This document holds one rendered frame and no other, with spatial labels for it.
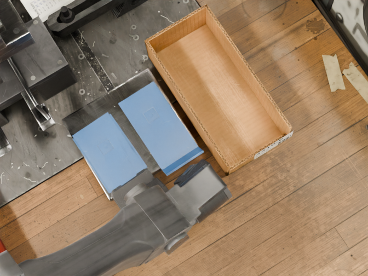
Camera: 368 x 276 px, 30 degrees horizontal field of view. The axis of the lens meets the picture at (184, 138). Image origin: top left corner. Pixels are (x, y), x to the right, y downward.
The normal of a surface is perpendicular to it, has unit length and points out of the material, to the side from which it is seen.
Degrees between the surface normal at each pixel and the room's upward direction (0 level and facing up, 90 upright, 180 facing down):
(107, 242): 42
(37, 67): 0
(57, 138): 0
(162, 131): 0
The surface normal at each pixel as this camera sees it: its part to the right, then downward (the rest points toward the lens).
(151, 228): 0.49, -0.60
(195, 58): -0.04, -0.25
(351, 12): -0.88, 0.47
